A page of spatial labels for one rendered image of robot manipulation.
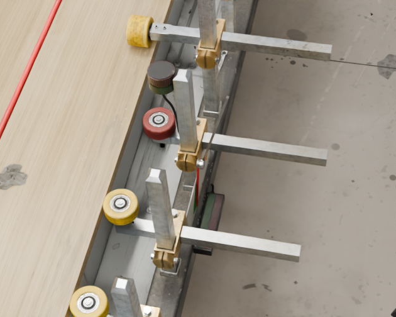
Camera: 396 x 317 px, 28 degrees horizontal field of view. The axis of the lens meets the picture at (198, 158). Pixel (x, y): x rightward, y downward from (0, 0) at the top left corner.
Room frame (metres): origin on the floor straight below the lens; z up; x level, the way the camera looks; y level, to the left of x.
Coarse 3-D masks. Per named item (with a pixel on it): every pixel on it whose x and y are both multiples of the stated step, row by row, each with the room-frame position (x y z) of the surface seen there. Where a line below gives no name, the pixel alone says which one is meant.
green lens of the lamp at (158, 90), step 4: (172, 84) 1.13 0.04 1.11; (152, 88) 1.13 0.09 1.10; (156, 88) 1.13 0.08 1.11; (160, 88) 1.12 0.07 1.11; (164, 88) 1.12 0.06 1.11; (168, 88) 1.13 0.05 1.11; (172, 88) 1.13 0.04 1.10; (156, 92) 1.13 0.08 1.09; (160, 92) 1.13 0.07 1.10; (164, 92) 1.12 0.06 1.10; (168, 92) 1.13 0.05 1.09
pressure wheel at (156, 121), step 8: (152, 112) 1.23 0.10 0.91; (160, 112) 1.23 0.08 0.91; (168, 112) 1.22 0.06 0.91; (144, 120) 1.20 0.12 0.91; (152, 120) 1.20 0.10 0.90; (160, 120) 1.20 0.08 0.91; (168, 120) 1.20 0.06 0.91; (144, 128) 1.19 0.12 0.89; (152, 128) 1.18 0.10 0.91; (160, 128) 1.17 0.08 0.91; (168, 128) 1.17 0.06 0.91; (152, 136) 1.17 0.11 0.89; (160, 136) 1.16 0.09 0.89; (168, 136) 1.17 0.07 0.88; (160, 144) 1.20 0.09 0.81
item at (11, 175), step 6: (6, 168) 1.09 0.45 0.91; (12, 168) 1.09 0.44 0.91; (18, 168) 1.09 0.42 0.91; (0, 174) 1.07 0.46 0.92; (6, 174) 1.07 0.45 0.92; (12, 174) 1.07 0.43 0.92; (18, 174) 1.07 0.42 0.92; (24, 174) 1.07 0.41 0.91; (0, 180) 1.06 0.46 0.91; (6, 180) 1.06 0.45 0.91; (12, 180) 1.06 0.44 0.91; (18, 180) 1.06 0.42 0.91; (24, 180) 1.06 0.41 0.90; (0, 186) 1.04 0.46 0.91; (6, 186) 1.04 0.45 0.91
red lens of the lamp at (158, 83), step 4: (160, 60) 1.18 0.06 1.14; (164, 60) 1.18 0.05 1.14; (172, 64) 1.17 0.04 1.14; (148, 68) 1.16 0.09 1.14; (148, 76) 1.14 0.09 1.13; (172, 76) 1.14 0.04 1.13; (148, 80) 1.15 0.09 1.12; (152, 80) 1.13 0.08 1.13; (156, 80) 1.13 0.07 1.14; (160, 80) 1.13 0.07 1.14; (164, 80) 1.13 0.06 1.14; (168, 80) 1.13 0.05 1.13; (172, 80) 1.14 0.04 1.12; (152, 84) 1.13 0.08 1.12; (156, 84) 1.13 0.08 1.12; (160, 84) 1.12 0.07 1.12; (164, 84) 1.12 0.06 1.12; (168, 84) 1.13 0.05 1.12
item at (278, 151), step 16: (176, 128) 1.21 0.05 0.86; (176, 144) 1.18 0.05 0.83; (224, 144) 1.14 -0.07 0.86; (240, 144) 1.14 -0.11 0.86; (256, 144) 1.14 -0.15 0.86; (272, 144) 1.13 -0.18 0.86; (288, 144) 1.13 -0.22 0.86; (288, 160) 1.10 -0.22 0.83; (304, 160) 1.09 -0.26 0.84; (320, 160) 1.08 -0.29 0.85
